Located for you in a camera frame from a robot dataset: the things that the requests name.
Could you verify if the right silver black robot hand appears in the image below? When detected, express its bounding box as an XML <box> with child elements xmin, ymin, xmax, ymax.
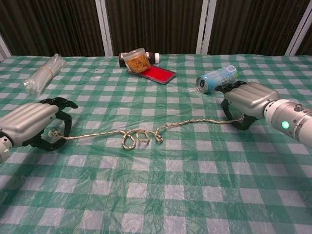
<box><xmin>214</xmin><ymin>81</ymin><xmax>280</xmax><ymax>131</ymax></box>

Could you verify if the beige braided rope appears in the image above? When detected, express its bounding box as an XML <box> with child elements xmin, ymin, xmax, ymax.
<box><xmin>48</xmin><ymin>116</ymin><xmax>245</xmax><ymax>151</ymax></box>

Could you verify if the clear jar with orange contents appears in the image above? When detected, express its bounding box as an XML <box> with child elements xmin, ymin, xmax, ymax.
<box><xmin>123</xmin><ymin>48</ymin><xmax>151</xmax><ymax>74</ymax></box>

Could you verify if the red ink pad case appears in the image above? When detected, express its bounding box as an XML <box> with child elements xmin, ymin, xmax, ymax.
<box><xmin>137</xmin><ymin>64</ymin><xmax>178</xmax><ymax>85</ymax></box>

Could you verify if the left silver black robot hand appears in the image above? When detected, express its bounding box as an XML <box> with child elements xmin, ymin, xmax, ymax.
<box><xmin>0</xmin><ymin>97</ymin><xmax>78</xmax><ymax>152</ymax></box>

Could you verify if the dark brown bottle white cap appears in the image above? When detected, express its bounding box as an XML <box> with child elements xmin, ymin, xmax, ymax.
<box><xmin>118</xmin><ymin>51</ymin><xmax>160</xmax><ymax>68</ymax></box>

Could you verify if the green white checkered tablecloth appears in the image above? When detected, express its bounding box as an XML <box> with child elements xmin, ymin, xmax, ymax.
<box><xmin>0</xmin><ymin>53</ymin><xmax>312</xmax><ymax>234</ymax></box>

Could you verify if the bundle of clear straws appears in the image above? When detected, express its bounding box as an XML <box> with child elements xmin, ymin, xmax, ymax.
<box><xmin>22</xmin><ymin>53</ymin><xmax>69</xmax><ymax>95</ymax></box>

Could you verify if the light blue drink can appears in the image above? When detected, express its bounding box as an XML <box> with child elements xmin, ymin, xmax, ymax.
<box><xmin>195</xmin><ymin>64</ymin><xmax>239</xmax><ymax>94</ymax></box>

